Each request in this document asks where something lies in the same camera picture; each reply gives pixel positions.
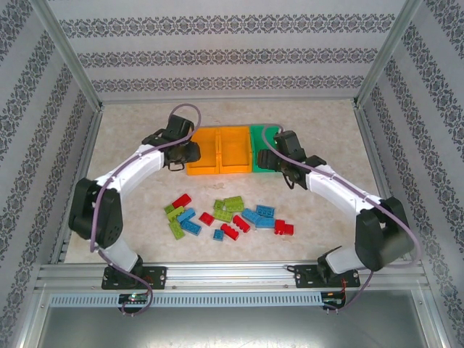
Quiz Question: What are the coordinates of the red stepped lego brick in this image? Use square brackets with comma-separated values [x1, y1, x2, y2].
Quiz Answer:
[274, 219, 295, 236]

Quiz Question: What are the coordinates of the orange plastic bin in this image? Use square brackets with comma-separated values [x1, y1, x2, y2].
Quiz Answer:
[186, 126, 220, 177]
[217, 125, 253, 175]

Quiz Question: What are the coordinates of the green plastic bin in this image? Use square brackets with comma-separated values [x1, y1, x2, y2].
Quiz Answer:
[249, 124, 286, 174]

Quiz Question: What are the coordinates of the small circuit board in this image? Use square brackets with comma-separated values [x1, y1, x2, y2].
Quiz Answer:
[118, 293, 149, 305]
[322, 291, 347, 306]

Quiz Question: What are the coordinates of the grey metal panel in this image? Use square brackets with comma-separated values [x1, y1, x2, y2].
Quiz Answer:
[36, 306, 445, 348]

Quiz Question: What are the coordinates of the aluminium cross rail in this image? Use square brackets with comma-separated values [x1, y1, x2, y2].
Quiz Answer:
[97, 94, 360, 106]

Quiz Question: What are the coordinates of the aluminium side rail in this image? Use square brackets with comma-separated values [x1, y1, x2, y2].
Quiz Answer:
[353, 103, 413, 262]
[49, 107, 104, 265]

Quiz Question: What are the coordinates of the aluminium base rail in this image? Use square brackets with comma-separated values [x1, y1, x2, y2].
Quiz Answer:
[34, 262, 431, 291]

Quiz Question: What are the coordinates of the aluminium frame post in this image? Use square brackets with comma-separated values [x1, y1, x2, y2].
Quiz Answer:
[353, 0, 425, 109]
[28, 0, 104, 112]

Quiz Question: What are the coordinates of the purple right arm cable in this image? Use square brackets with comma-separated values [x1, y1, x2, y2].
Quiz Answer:
[261, 125, 423, 312]

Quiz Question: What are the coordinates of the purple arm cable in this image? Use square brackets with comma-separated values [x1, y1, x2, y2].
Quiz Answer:
[261, 125, 423, 312]
[88, 103, 202, 318]

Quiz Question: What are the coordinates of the grey slotted cable duct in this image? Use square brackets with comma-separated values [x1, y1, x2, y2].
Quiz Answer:
[49, 291, 323, 307]

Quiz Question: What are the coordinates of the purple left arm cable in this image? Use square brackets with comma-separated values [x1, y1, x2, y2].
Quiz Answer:
[88, 103, 202, 318]

